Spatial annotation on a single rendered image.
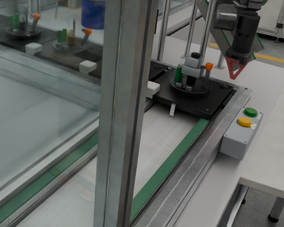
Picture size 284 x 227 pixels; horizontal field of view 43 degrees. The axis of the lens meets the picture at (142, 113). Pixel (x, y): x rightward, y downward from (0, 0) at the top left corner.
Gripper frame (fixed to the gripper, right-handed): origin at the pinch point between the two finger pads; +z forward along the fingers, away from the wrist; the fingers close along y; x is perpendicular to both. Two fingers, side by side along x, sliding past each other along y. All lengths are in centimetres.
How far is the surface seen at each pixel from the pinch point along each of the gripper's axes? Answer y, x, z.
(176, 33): -101, -60, 29
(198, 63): 2.4, -11.2, -1.7
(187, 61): 2.6, -14.8, -1.1
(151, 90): 12.5, -21.2, 7.7
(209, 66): 1.2, -7.6, -1.4
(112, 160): 84, 7, -27
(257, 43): -47.3, -2.7, 3.7
